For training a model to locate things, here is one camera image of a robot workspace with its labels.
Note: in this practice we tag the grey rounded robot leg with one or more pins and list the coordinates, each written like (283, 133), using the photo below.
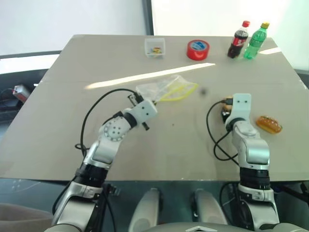
(208, 210)
(146, 210)

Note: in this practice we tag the clear plastic box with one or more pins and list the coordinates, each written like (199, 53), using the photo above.
(155, 48)

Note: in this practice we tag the cola bottle red cap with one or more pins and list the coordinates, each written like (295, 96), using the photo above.
(237, 41)

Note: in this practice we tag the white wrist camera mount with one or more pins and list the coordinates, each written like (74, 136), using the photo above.
(241, 104)
(145, 110)

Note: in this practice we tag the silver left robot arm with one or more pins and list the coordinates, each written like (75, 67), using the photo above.
(113, 130)

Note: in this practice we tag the dark window frame post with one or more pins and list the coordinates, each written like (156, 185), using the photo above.
(149, 17)

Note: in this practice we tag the clear plastic bag yellow zip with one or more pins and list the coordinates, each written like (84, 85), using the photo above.
(166, 90)

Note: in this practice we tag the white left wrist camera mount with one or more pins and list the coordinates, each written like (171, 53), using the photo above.
(145, 110)

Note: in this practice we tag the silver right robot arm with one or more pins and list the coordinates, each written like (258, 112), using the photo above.
(256, 149)

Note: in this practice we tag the colourful small pieces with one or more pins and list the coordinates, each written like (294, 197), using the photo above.
(155, 51)

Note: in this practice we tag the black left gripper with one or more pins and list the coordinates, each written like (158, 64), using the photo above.
(135, 98)

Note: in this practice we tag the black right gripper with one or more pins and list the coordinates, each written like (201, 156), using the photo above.
(225, 115)

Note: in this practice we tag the orange hot dog snack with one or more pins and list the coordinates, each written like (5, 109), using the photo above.
(268, 124)

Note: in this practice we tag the red and white device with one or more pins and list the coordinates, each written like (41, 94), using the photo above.
(21, 91)

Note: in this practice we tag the beige cushion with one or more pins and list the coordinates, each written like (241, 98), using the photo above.
(21, 217)

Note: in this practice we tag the grey robot torso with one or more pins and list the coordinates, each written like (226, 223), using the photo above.
(193, 227)

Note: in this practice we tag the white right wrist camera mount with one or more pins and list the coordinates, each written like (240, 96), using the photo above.
(241, 104)

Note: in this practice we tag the green bottle yellow cap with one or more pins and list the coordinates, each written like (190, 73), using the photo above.
(254, 42)

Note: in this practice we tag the red tape roll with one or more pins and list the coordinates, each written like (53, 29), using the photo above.
(198, 49)

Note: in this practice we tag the small orange brown snack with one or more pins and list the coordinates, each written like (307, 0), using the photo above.
(227, 106)

